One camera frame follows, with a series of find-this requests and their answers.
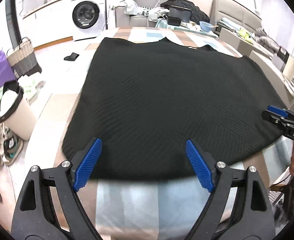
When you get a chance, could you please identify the sneaker on floor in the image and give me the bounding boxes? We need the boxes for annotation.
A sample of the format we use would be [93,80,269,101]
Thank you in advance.
[0,124,24,166]

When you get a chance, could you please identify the light blue clothes pile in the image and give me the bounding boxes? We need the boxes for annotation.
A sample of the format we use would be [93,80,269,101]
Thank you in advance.
[110,0,139,15]

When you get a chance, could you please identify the green checkered side table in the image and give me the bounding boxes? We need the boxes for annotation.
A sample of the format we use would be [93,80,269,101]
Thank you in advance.
[155,18,218,38]

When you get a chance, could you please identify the grey sofa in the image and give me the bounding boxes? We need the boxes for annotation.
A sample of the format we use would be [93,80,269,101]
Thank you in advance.
[110,0,169,27]

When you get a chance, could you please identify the white washing machine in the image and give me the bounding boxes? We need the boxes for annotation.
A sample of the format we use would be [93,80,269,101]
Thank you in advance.
[68,0,107,41]

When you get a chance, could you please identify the beige cabinet block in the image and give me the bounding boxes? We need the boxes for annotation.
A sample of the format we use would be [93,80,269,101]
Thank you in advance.
[219,28,263,56]

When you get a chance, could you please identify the grey blanket pile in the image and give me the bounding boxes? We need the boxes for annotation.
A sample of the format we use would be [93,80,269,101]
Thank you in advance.
[254,27,280,54]

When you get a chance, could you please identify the green white plastic bag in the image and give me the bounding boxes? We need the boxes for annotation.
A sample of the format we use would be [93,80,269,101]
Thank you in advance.
[18,73,46,105]

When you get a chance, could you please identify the woven laundry basket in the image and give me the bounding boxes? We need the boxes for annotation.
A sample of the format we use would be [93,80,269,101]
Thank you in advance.
[6,37,42,79]

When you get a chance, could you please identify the blue plastic bowl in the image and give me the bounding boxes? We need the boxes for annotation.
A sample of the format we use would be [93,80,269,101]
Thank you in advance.
[199,21,216,33]

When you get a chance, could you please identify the low beige cabinet step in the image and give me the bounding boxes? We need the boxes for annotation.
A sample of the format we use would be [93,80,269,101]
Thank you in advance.
[249,50,294,108]

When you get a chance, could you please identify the checkered tablecloth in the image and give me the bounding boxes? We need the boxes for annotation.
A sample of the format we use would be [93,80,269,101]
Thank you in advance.
[54,26,294,240]

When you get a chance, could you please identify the black jacket pile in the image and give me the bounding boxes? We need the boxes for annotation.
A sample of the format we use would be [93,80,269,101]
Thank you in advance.
[160,0,210,23]

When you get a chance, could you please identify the black storage bin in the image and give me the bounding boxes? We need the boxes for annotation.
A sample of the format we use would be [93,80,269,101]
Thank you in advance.
[168,5,192,22]

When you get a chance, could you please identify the green plush toy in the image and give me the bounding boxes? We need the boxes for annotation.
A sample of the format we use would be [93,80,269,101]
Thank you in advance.
[238,28,253,43]

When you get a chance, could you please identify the beige trash bin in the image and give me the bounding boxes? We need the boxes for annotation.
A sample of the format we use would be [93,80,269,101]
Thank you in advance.
[0,80,37,141]

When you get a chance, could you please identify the blue pillow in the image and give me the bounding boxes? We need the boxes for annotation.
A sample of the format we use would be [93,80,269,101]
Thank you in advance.
[221,17,241,30]

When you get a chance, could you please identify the black knit sweater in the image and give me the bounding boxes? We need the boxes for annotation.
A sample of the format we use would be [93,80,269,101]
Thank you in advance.
[62,38,285,180]

